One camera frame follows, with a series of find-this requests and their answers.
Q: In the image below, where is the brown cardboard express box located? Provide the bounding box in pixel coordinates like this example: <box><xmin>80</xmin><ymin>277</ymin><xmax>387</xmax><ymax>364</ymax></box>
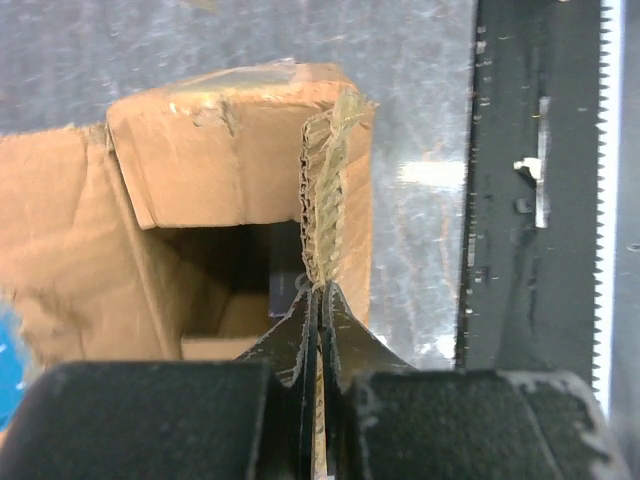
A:
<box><xmin>1</xmin><ymin>62</ymin><xmax>375</xmax><ymax>368</ymax></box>

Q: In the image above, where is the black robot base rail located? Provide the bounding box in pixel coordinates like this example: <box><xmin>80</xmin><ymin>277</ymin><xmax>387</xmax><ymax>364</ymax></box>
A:
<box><xmin>455</xmin><ymin>1</ymin><xmax>625</xmax><ymax>410</ymax></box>

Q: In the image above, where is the blue dotted plate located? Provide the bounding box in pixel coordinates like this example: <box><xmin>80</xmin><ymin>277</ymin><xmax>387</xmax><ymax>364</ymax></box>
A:
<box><xmin>0</xmin><ymin>304</ymin><xmax>29</xmax><ymax>431</ymax></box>

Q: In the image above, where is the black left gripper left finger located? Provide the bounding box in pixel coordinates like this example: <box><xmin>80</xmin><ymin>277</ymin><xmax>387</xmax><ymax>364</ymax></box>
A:
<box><xmin>239</xmin><ymin>288</ymin><xmax>319</xmax><ymax>479</ymax></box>

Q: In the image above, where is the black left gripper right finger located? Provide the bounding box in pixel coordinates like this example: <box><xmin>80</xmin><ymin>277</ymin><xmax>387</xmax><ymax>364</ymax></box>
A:
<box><xmin>319</xmin><ymin>282</ymin><xmax>415</xmax><ymax>479</ymax></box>

